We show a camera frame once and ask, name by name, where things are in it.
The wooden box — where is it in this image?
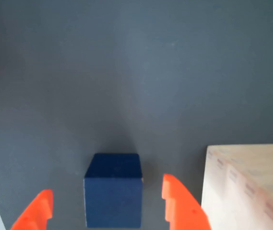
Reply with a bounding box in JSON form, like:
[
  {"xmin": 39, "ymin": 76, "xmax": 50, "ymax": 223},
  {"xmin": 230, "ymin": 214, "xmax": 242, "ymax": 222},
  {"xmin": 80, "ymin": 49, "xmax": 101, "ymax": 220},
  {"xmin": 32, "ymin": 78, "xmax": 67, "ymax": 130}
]
[{"xmin": 201, "ymin": 143, "xmax": 273, "ymax": 230}]

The blue cube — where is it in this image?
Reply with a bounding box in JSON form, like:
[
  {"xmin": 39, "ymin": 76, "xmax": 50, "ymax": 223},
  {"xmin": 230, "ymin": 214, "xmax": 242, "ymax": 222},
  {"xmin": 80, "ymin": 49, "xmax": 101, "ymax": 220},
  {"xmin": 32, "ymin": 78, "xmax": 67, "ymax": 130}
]
[{"xmin": 83, "ymin": 153, "xmax": 144, "ymax": 229}]

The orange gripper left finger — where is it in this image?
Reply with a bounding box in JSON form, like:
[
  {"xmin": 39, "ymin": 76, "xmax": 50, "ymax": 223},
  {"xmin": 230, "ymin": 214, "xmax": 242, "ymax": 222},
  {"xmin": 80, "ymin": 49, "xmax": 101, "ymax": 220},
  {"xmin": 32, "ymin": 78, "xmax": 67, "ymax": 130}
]
[{"xmin": 10, "ymin": 189, "xmax": 54, "ymax": 230}]

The dark grey mat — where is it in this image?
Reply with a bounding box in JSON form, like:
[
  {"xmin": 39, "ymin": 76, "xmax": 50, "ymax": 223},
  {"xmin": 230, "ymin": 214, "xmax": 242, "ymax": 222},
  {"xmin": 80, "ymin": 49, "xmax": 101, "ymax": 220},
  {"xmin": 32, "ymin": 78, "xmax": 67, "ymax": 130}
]
[{"xmin": 0, "ymin": 0, "xmax": 273, "ymax": 230}]

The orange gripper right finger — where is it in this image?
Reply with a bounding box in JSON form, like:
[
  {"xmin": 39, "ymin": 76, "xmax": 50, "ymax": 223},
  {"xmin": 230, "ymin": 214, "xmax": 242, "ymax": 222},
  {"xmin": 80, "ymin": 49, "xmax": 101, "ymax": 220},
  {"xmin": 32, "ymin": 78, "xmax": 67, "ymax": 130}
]
[{"xmin": 161, "ymin": 173, "xmax": 213, "ymax": 230}]

